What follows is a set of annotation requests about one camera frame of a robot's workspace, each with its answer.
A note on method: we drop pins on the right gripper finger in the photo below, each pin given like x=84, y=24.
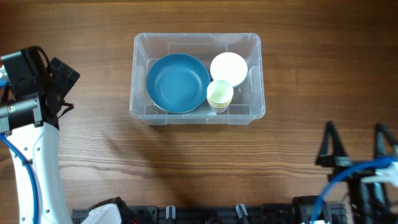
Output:
x=382, y=134
x=331, y=136

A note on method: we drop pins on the dark blue bowl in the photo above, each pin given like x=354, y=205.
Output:
x=177, y=83

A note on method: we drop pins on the pink cup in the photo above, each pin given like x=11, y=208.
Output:
x=218, y=109

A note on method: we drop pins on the yellow cup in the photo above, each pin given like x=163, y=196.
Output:
x=218, y=105

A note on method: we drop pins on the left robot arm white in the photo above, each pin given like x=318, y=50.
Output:
x=34, y=152

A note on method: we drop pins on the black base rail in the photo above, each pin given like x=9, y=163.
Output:
x=297, y=211

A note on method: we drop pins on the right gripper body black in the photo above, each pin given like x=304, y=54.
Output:
x=358, y=190

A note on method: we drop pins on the clear plastic storage bin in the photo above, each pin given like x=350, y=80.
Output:
x=248, y=101

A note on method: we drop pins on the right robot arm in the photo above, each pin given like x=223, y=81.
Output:
x=367, y=194

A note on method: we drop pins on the white pink small bowl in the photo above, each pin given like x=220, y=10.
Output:
x=230, y=67

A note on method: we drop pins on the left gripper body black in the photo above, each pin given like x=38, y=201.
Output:
x=63, y=77

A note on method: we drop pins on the cream cup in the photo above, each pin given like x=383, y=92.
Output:
x=220, y=92

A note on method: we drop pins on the light blue small bowl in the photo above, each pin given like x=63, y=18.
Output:
x=241, y=83

